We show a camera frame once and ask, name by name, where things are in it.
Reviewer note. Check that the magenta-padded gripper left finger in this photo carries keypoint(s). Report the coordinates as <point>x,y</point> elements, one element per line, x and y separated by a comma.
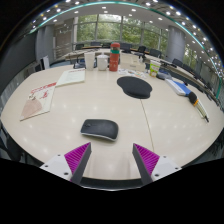
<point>63,165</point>

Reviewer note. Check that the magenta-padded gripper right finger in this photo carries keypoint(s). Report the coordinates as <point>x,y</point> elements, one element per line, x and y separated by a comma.
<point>160,166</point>

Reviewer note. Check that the black computer mouse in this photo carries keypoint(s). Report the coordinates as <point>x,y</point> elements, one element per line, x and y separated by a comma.
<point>100,129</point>

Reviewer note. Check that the black mouse pad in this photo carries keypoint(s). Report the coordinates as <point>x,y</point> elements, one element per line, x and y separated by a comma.
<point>135,87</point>

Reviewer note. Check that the red and white magazine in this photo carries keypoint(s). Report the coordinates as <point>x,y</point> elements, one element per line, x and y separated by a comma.
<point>38,101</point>

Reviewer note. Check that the black yellow-banded handheld microphone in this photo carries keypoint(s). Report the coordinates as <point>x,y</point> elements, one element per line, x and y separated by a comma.
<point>193,97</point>

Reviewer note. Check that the blue and white book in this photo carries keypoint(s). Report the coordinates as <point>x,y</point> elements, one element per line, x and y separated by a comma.
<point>178,87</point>

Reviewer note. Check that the white paper booklet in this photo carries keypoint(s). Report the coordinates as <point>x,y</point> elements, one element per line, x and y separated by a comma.
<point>70,77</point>

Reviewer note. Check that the dark conference microphone unit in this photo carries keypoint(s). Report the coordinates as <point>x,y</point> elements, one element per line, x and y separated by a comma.
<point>80,64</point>
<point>163,76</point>

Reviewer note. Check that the long curved conference desk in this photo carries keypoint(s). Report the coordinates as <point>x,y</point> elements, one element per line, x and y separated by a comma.
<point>186,78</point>

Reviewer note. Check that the colourful sticker sheet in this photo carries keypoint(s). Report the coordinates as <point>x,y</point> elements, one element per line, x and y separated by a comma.
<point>133,73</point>

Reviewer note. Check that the green printed paper cup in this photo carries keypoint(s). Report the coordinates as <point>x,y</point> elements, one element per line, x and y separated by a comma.
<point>154,68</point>

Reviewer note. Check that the white standing panel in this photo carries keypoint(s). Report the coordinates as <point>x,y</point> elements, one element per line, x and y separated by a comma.
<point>45,62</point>

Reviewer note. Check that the white paper cup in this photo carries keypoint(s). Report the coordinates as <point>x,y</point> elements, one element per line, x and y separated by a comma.
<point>89,61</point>

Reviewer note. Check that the white lidded ceramic mug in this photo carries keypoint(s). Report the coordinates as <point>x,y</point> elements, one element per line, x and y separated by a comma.
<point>102,63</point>

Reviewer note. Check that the group of dark office chairs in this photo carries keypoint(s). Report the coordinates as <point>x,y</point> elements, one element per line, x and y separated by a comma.
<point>155,52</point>

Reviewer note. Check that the red green-banded thermos bottle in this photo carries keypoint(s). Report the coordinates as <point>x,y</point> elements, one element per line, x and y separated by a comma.
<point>114,58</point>

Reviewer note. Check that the group of ceiling lights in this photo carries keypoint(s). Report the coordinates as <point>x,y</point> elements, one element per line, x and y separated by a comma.
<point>133,10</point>

